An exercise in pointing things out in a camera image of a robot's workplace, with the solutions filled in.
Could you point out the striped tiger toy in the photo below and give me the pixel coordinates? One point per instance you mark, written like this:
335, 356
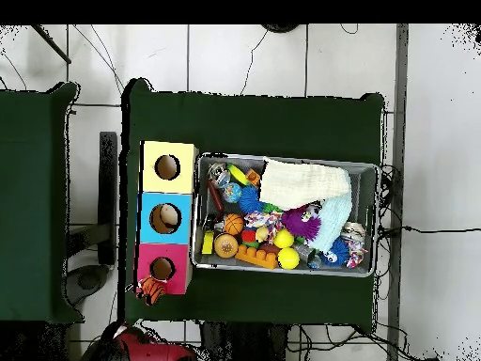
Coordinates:
152, 289

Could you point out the tan orange ball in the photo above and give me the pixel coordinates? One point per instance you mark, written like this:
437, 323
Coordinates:
225, 245

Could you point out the shallow clear mesh bin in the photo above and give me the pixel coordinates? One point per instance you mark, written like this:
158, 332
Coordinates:
364, 180

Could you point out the purple spiky ball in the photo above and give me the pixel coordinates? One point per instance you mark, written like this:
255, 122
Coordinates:
302, 223

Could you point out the black round base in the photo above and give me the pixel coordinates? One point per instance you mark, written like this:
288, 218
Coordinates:
280, 27

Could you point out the yellow smiley ball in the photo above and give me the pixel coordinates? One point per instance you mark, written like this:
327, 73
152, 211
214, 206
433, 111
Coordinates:
283, 238

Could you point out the wooden box with three holes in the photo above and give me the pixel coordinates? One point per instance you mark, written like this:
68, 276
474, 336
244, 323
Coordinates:
167, 203

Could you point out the light blue knitted cloth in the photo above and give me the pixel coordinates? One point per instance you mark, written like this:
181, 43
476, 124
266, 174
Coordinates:
334, 222

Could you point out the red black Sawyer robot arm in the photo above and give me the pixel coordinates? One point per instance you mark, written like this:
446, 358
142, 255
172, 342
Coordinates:
150, 352

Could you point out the orange building block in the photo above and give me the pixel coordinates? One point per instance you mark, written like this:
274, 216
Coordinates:
257, 257

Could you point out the blue patterned ball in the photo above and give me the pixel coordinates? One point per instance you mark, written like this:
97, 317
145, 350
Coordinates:
231, 193

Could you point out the side table with green cloth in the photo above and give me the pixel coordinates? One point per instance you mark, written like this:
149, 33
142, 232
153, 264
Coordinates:
30, 248

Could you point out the orange basketball toy ball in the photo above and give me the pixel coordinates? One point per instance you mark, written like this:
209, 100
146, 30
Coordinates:
234, 224

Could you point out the plain yellow ball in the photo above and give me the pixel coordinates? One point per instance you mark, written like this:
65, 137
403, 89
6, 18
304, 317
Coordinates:
288, 258

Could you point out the cream waffle cloth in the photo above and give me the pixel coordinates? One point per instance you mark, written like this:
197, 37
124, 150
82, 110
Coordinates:
304, 184

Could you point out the dark green table cloth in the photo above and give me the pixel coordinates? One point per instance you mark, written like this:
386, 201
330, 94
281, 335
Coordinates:
165, 113

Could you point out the large blue spiky ball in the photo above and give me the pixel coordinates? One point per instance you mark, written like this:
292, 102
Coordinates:
250, 199

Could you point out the black panel on stand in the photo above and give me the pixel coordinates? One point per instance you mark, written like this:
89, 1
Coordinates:
108, 195

